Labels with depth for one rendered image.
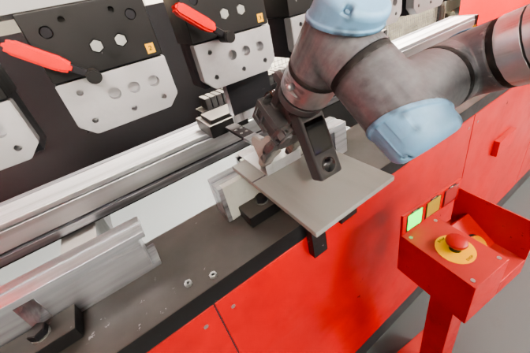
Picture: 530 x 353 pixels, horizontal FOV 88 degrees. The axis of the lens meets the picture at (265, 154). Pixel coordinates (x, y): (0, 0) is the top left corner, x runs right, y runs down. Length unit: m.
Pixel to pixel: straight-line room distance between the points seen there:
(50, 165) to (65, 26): 0.67
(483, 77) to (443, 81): 0.06
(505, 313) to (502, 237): 0.82
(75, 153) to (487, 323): 1.67
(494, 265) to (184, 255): 0.60
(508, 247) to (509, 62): 0.56
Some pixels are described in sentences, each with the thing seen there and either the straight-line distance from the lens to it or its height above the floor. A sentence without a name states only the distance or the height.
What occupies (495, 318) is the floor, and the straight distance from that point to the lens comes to 1.60.
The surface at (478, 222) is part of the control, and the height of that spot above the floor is 0.74.
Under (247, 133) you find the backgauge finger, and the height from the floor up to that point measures 1.00.
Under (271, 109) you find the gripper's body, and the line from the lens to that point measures 0.45.
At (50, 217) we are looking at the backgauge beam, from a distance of 0.84.
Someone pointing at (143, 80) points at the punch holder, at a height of 1.23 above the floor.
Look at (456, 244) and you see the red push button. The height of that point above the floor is 0.81.
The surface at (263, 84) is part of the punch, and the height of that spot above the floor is 1.14.
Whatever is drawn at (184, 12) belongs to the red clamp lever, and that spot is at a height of 1.30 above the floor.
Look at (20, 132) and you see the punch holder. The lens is 0.48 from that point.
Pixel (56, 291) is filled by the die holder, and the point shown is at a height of 0.95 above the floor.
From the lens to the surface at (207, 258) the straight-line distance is 0.60.
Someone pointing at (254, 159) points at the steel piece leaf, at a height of 1.00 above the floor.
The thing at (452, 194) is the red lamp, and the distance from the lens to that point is 0.79.
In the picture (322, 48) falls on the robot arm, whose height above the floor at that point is 1.24.
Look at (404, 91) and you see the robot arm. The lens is 0.28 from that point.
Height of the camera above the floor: 1.30
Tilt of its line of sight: 30 degrees down
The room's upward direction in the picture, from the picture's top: 13 degrees counter-clockwise
